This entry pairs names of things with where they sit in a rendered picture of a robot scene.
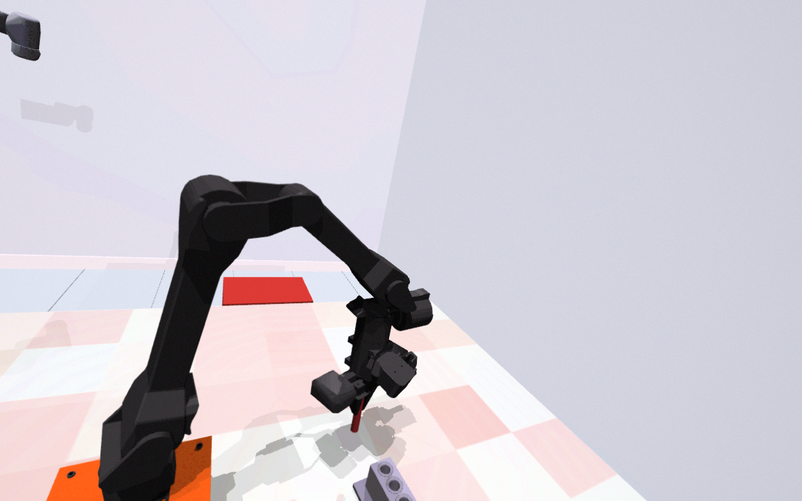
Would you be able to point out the dark red peg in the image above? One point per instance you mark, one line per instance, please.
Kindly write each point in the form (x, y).
(356, 419)

